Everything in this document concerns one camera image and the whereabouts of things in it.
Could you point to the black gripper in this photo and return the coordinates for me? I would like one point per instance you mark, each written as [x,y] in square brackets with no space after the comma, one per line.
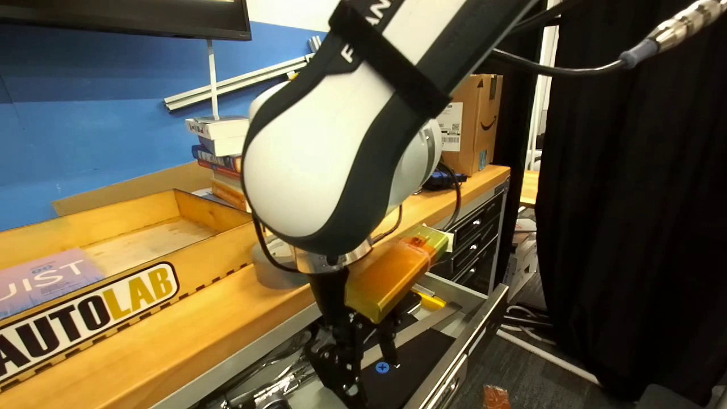
[337,343]

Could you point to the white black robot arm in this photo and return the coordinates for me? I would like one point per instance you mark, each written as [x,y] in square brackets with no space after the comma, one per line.
[321,152]

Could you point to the metal tools in drawer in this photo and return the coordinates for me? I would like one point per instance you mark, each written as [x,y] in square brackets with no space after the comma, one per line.
[254,392]

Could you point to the yellow object in drawer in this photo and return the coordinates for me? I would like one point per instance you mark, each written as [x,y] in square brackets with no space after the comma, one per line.
[431,300]

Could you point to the open grey metal drawer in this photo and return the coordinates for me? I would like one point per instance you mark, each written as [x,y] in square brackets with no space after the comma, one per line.
[470,318]

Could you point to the orange object on floor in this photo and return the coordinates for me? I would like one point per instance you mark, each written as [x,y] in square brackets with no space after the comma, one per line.
[495,398]

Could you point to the black box with blue sticker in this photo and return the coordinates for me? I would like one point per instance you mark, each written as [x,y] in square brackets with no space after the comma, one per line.
[388,386]

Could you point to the grey tape roll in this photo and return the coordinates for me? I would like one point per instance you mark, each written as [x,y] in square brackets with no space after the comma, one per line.
[274,270]

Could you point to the wooden tray with Autolab sign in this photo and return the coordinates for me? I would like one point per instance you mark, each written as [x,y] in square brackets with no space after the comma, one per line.
[153,250]

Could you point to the stack of books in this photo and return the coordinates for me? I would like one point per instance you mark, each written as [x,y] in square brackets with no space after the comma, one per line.
[219,148]

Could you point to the cardboard box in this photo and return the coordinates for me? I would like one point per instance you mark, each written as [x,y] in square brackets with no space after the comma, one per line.
[468,124]

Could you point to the purple printed paper sheet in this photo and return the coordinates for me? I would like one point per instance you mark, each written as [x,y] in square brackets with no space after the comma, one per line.
[35,283]

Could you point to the black curtain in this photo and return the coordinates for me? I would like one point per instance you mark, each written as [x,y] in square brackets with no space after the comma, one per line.
[632,222]

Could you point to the orange yellow wrist camera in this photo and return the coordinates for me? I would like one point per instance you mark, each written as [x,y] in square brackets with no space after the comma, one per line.
[379,283]

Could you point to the aluminium rail on wall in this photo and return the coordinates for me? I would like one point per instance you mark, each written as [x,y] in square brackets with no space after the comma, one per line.
[231,84]

